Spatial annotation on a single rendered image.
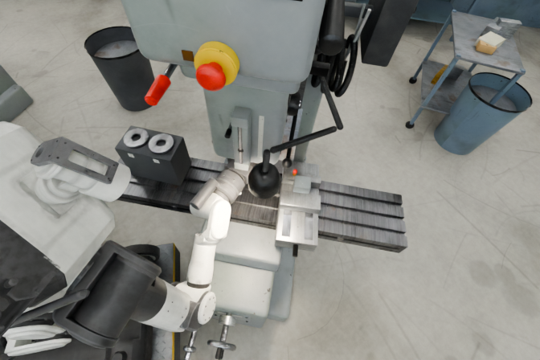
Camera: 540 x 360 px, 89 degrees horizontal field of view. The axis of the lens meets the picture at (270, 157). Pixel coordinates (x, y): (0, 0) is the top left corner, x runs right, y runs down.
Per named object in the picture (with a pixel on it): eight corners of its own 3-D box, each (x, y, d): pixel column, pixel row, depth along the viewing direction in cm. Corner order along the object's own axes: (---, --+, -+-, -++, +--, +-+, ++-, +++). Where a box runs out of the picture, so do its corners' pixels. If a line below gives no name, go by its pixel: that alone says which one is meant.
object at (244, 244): (278, 272, 115) (280, 265, 106) (198, 256, 117) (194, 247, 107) (292, 174, 144) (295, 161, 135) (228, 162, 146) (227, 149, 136)
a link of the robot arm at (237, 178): (263, 161, 87) (243, 190, 81) (261, 177, 95) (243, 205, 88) (229, 145, 90) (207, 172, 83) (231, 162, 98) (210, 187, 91)
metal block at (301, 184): (308, 196, 105) (310, 189, 100) (292, 194, 105) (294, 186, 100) (308, 185, 108) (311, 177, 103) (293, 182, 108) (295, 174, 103)
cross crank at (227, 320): (234, 362, 110) (232, 362, 100) (206, 355, 110) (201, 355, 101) (243, 317, 119) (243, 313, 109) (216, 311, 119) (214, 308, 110)
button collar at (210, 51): (237, 89, 40) (235, 52, 35) (197, 83, 40) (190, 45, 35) (240, 80, 41) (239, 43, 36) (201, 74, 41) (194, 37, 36)
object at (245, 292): (262, 330, 154) (267, 319, 105) (206, 318, 155) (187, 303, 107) (282, 202, 201) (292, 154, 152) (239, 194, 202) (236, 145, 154)
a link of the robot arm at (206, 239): (234, 201, 81) (226, 247, 79) (214, 197, 86) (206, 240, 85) (217, 199, 76) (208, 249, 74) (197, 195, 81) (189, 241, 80)
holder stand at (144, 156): (181, 186, 114) (169, 159, 97) (131, 175, 115) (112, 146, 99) (191, 163, 121) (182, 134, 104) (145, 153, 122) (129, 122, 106)
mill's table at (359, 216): (398, 253, 111) (408, 247, 104) (108, 198, 117) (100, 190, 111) (393, 202, 124) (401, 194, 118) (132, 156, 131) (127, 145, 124)
